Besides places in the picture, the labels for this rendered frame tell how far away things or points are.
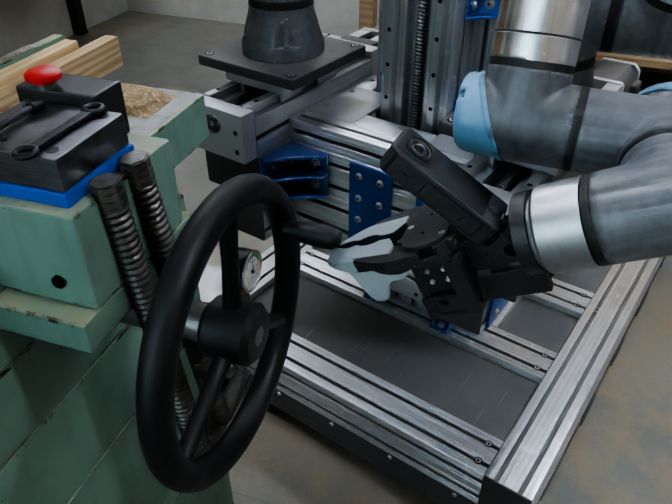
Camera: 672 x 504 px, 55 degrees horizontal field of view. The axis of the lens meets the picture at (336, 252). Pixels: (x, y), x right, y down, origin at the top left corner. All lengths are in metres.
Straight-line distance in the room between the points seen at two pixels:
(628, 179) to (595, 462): 1.15
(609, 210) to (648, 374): 1.35
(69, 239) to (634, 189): 0.42
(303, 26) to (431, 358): 0.73
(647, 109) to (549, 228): 0.14
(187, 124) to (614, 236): 0.52
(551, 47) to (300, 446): 1.14
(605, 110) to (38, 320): 0.50
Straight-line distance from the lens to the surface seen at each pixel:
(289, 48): 1.18
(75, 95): 0.59
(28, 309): 0.58
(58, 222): 0.52
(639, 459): 1.65
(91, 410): 0.77
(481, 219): 0.54
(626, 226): 0.51
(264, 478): 1.49
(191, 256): 0.48
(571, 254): 0.53
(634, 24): 0.92
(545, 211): 0.53
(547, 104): 0.59
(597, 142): 0.59
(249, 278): 0.91
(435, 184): 0.53
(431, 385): 1.38
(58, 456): 0.75
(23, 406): 0.68
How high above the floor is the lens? 1.22
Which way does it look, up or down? 36 degrees down
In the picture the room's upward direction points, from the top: straight up
